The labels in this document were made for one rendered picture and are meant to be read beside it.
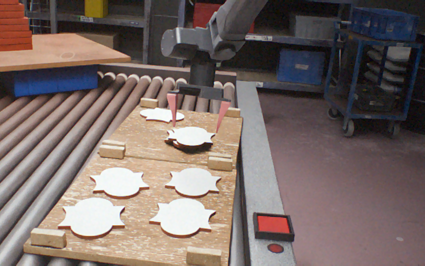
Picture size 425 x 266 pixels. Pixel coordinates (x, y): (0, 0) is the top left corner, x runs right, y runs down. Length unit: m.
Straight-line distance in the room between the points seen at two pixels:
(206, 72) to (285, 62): 4.41
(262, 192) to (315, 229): 1.76
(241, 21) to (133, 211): 0.43
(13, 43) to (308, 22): 3.94
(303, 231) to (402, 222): 0.66
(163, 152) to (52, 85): 0.65
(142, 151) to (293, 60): 4.31
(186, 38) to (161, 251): 0.43
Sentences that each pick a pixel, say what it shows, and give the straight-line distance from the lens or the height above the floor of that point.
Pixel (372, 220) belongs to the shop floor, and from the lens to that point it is 3.12.
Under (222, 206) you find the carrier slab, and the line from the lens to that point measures 1.03.
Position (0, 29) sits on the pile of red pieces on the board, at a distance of 1.88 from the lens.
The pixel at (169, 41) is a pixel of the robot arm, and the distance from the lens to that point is 1.04.
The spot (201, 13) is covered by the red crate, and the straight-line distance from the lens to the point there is 5.29.
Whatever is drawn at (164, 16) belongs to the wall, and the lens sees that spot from 5.99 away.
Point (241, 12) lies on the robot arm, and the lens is 0.93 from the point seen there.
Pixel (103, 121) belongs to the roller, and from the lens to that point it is 1.53.
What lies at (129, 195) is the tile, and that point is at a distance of 1.03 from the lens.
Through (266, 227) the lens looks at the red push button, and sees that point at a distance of 0.99.
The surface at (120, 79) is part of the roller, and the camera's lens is 2.01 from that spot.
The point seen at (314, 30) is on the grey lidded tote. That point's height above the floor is 0.73.
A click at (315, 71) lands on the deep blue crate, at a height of 0.29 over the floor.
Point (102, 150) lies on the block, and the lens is 1.22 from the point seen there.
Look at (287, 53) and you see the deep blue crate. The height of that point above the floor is 0.46.
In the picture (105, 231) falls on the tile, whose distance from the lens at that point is 0.91.
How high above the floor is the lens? 1.43
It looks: 20 degrees down
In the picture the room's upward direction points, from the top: 5 degrees clockwise
